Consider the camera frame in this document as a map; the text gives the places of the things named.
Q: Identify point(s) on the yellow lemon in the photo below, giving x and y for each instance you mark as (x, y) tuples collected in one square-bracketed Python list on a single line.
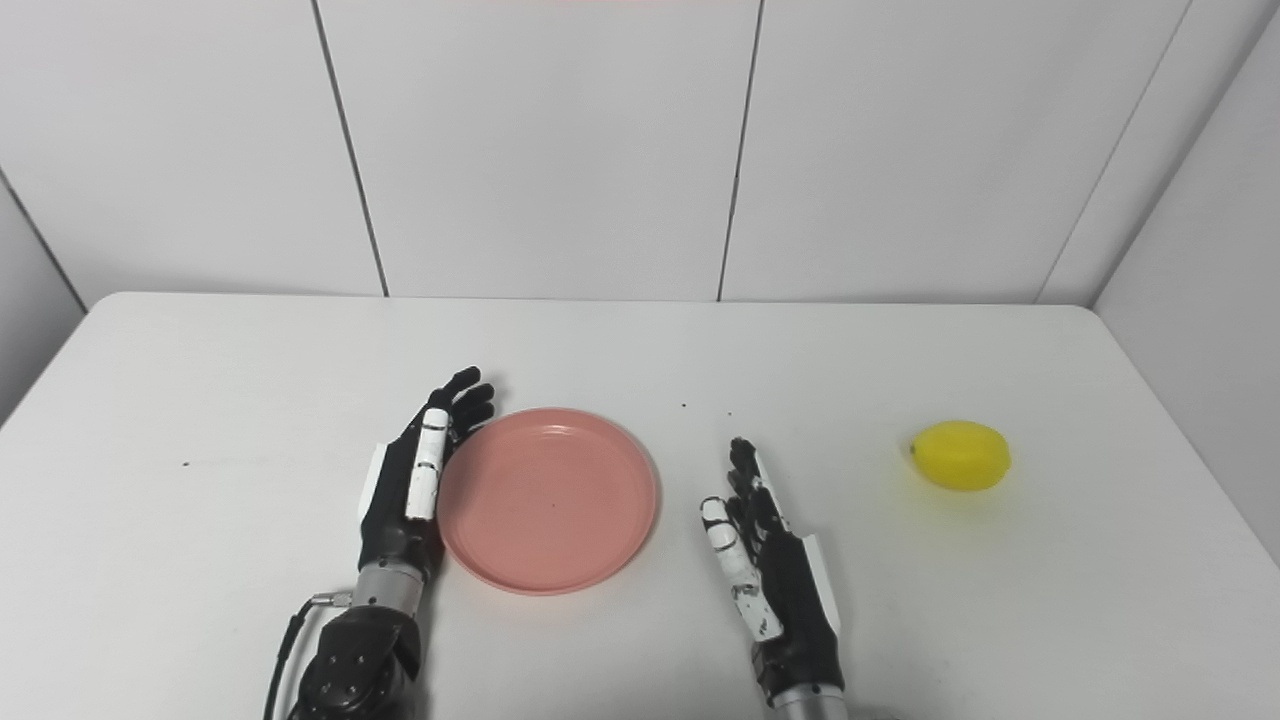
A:
[(962, 456)]

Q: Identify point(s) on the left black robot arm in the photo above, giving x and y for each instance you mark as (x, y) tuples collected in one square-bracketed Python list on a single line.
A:
[(365, 650)]

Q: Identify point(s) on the pink round plate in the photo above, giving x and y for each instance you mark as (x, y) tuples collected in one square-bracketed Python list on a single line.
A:
[(548, 500)]

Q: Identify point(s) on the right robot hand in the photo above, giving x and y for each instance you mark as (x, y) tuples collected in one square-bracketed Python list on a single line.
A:
[(780, 590)]

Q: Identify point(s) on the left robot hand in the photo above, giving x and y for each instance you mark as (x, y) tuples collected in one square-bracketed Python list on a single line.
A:
[(410, 490)]

